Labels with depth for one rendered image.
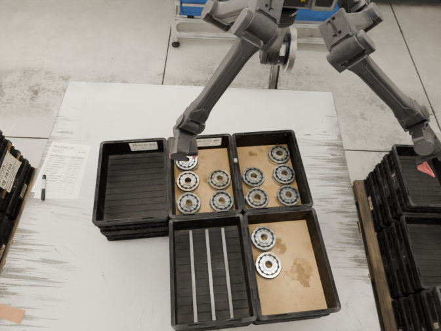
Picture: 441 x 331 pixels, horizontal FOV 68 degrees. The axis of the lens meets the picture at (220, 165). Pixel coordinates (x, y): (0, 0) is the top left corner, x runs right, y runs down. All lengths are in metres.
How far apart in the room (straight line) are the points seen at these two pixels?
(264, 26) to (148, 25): 2.87
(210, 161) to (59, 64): 2.24
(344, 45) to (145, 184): 1.00
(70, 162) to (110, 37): 2.01
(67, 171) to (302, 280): 1.23
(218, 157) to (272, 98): 0.62
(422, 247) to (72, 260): 1.84
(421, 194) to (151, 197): 1.54
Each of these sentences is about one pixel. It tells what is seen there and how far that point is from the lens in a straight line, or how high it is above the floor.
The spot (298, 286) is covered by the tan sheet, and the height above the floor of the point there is 0.83.
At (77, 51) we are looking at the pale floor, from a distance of 3.56.
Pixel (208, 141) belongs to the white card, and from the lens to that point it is 1.54.
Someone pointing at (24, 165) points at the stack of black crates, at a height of 0.27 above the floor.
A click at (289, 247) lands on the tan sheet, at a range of 1.43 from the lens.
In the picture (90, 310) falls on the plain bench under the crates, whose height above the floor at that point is 0.70.
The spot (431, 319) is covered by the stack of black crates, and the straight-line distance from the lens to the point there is 1.99.
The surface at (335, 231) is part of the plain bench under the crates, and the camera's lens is 1.66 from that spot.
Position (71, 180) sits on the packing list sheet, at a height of 0.70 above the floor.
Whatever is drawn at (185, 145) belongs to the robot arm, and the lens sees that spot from 1.09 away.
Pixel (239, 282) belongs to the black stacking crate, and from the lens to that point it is 1.36.
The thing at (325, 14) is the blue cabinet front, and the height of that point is 0.40.
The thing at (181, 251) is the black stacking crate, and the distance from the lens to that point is 1.39.
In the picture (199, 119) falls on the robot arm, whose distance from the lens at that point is 1.05.
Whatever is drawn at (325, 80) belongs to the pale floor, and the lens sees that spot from 3.27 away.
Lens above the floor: 2.16
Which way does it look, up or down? 59 degrees down
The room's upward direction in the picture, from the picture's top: 4 degrees clockwise
